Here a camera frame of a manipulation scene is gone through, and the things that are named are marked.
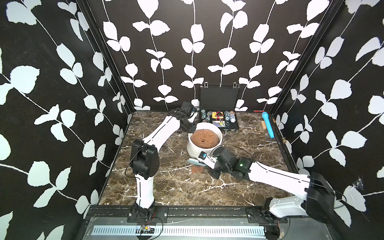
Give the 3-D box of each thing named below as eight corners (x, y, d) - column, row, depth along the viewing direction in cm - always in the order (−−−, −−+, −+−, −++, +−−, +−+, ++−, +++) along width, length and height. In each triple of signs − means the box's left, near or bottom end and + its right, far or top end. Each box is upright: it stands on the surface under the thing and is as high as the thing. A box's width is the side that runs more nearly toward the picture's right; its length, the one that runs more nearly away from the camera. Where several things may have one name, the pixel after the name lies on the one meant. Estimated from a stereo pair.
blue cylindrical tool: (270, 138, 106) (272, 135, 104) (261, 114, 122) (262, 111, 119) (275, 138, 106) (277, 135, 104) (265, 114, 122) (266, 111, 119)
